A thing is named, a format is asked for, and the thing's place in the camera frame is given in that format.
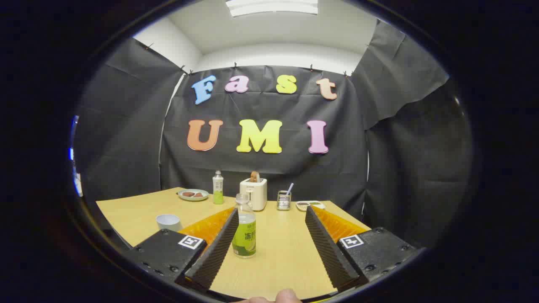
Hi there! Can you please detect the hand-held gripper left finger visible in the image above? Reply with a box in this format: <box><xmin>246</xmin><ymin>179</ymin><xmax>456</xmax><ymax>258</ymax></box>
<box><xmin>124</xmin><ymin>206</ymin><xmax>240</xmax><ymax>294</ymax></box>

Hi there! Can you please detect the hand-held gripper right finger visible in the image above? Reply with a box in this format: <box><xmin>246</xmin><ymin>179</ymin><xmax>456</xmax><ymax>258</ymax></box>
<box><xmin>305</xmin><ymin>205</ymin><xmax>422</xmax><ymax>292</ymax></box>

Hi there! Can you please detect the green label juice bottle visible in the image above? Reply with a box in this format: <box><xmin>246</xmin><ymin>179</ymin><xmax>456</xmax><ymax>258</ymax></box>
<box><xmin>232</xmin><ymin>194</ymin><xmax>256</xmax><ymax>258</ymax></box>

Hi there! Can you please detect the white cup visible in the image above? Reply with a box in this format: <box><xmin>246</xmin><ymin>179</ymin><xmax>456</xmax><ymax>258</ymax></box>
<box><xmin>156</xmin><ymin>214</ymin><xmax>182</xmax><ymax>232</ymax></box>

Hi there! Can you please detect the capped white label bottle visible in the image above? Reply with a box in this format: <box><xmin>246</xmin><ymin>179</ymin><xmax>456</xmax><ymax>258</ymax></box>
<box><xmin>212</xmin><ymin>170</ymin><xmax>224</xmax><ymax>205</ymax></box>

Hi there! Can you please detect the wooden table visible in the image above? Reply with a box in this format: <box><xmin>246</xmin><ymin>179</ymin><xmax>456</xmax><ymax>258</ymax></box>
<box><xmin>96</xmin><ymin>187</ymin><xmax>372</xmax><ymax>301</ymax></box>

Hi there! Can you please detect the pale green plate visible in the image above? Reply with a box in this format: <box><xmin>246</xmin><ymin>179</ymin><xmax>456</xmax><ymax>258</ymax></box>
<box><xmin>178</xmin><ymin>189</ymin><xmax>209</xmax><ymax>201</ymax></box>

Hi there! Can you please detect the white toaster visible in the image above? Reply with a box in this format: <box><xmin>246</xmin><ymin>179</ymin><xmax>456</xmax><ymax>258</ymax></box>
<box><xmin>240</xmin><ymin>178</ymin><xmax>268</xmax><ymax>211</ymax></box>

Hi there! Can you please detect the ceiling light panel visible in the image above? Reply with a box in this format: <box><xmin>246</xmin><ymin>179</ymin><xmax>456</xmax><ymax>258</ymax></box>
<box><xmin>225</xmin><ymin>0</ymin><xmax>319</xmax><ymax>17</ymax></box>

